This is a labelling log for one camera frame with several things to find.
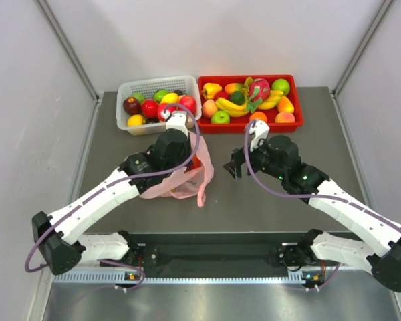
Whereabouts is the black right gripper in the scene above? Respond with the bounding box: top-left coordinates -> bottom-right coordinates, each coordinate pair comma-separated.
223,134 -> 286,181

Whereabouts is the pink plastic bag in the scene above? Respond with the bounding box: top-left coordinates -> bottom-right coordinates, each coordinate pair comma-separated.
140,136 -> 215,207

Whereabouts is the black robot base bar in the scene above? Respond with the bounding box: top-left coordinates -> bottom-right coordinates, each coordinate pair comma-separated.
101,233 -> 326,285

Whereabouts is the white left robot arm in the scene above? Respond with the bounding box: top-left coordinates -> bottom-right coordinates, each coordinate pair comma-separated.
31,129 -> 200,275

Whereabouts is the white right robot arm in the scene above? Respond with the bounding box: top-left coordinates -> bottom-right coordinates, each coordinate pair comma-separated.
224,135 -> 401,292

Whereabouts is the orange fruit in tray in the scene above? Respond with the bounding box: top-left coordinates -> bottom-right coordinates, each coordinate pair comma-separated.
249,112 -> 268,123

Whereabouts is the pink dragon fruit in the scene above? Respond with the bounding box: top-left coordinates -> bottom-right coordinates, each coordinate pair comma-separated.
243,76 -> 271,112

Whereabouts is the red plastic tray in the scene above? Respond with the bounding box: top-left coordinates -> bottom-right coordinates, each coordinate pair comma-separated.
196,74 -> 304,134

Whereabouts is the red apple front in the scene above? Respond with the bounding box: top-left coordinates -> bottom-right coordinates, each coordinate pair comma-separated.
157,103 -> 178,122

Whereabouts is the yellow lemon front left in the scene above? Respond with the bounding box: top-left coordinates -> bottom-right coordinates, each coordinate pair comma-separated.
127,114 -> 146,127

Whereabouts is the red apple left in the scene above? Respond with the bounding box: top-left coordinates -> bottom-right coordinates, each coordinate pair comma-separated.
141,99 -> 159,118

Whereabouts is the red apple right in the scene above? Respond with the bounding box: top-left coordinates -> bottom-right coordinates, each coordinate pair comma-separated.
178,95 -> 196,115

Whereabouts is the yellow lemon in basket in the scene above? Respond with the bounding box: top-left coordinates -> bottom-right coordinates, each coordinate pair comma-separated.
160,92 -> 179,105

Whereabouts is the green apple in tray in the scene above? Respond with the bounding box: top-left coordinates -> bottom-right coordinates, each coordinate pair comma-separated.
211,110 -> 231,124

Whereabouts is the peach left in tray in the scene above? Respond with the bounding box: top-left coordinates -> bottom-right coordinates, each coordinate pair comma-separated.
202,99 -> 219,118

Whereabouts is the peach in tray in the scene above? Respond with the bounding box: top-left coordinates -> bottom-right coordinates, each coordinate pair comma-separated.
275,112 -> 295,124
202,99 -> 219,118

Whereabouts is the green apple in basket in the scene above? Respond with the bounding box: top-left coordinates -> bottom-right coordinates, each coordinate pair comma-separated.
153,89 -> 170,103

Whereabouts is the yellow banana bunch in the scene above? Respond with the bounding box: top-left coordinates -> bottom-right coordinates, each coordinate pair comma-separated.
215,90 -> 283,118

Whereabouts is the dark red apple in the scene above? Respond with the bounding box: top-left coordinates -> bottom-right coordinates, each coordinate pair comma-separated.
123,96 -> 141,116

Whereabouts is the white perforated plastic basket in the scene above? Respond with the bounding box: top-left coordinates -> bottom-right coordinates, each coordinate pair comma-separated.
116,75 -> 202,136

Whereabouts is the peach right in tray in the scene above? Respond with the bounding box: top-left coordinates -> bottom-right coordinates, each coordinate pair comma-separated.
275,112 -> 295,124

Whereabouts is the yellow bell pepper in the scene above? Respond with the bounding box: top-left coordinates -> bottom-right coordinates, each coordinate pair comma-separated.
202,82 -> 223,100

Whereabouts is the dark green lime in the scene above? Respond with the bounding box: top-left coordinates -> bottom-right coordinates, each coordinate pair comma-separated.
229,91 -> 245,106

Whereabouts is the red strawberry in tray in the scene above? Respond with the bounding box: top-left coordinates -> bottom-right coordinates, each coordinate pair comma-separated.
214,90 -> 229,100

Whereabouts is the yellow orange mango back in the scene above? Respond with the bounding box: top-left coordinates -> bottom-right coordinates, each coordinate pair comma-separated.
224,83 -> 244,95

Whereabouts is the orange yellow mango right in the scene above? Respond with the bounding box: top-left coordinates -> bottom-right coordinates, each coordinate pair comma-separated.
277,96 -> 295,114

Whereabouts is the large green apple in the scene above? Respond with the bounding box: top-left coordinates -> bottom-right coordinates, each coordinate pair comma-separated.
271,78 -> 291,96

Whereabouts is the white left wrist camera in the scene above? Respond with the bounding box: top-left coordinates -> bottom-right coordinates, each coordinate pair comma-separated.
165,111 -> 188,137

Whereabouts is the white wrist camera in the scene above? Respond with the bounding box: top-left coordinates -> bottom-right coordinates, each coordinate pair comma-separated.
165,111 -> 188,137
248,120 -> 269,152

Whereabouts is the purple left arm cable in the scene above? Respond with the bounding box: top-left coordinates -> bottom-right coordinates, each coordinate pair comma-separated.
23,103 -> 202,274

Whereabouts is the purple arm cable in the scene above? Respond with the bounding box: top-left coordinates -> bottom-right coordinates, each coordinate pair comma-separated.
244,120 -> 401,247
23,103 -> 202,274

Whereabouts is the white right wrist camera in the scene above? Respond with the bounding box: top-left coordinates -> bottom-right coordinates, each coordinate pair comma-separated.
248,120 -> 269,152

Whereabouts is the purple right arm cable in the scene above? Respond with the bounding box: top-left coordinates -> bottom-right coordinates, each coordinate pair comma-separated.
244,120 -> 401,247

